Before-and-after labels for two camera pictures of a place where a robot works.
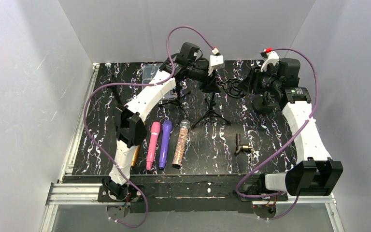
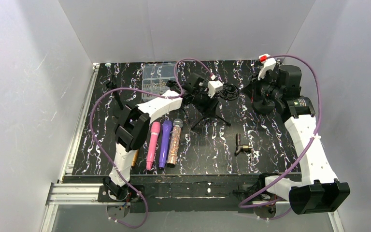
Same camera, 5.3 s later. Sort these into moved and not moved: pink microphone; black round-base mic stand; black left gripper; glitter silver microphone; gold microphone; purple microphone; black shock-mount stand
Moved: black shock-mount stand; glitter silver microphone; black left gripper
Not moved: gold microphone; black round-base mic stand; purple microphone; pink microphone
